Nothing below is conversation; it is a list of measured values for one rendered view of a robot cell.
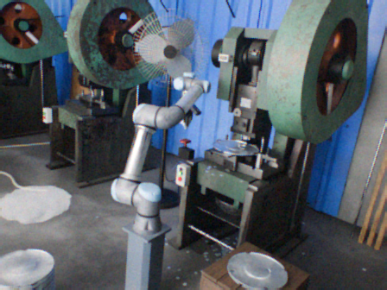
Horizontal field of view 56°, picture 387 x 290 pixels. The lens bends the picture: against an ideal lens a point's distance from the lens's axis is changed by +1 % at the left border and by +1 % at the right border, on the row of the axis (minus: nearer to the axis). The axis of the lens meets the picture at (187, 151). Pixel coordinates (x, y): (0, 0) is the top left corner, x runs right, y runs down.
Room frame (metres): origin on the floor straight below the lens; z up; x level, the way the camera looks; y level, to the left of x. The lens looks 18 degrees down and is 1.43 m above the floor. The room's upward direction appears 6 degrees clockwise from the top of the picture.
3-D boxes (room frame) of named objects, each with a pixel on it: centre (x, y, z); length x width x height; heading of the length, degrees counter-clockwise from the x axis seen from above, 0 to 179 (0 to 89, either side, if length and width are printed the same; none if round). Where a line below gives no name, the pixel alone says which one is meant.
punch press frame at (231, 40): (2.36, -0.47, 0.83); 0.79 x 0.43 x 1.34; 140
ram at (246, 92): (2.22, -0.35, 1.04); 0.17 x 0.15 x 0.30; 140
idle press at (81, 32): (3.63, 0.72, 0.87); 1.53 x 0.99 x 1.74; 138
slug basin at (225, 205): (2.25, -0.38, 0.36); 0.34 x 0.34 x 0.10
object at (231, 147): (2.15, -0.30, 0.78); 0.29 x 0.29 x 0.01
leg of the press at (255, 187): (2.19, -0.67, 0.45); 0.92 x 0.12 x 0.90; 140
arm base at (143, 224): (1.65, 0.17, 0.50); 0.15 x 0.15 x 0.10
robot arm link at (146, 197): (1.65, 0.18, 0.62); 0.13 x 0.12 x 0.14; 67
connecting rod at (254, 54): (2.25, -0.38, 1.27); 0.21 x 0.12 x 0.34; 140
